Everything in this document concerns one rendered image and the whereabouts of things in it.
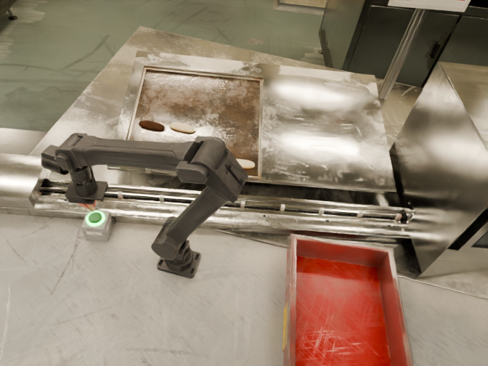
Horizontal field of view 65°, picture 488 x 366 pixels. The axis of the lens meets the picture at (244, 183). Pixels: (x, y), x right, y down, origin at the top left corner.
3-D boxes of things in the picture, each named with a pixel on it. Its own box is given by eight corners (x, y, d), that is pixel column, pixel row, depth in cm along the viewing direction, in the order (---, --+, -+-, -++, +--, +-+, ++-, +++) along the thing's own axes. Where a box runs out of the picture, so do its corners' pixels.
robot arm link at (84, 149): (210, 187, 80) (228, 154, 87) (202, 167, 76) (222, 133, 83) (57, 171, 96) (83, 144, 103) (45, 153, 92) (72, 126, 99)
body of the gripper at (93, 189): (103, 203, 108) (98, 186, 102) (65, 200, 107) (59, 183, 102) (109, 185, 112) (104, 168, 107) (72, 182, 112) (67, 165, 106)
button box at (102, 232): (86, 246, 125) (78, 227, 117) (92, 226, 130) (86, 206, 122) (111, 248, 126) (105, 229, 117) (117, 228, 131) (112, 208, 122)
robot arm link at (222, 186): (247, 200, 79) (262, 167, 85) (192, 161, 76) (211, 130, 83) (170, 263, 112) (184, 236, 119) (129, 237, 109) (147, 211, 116)
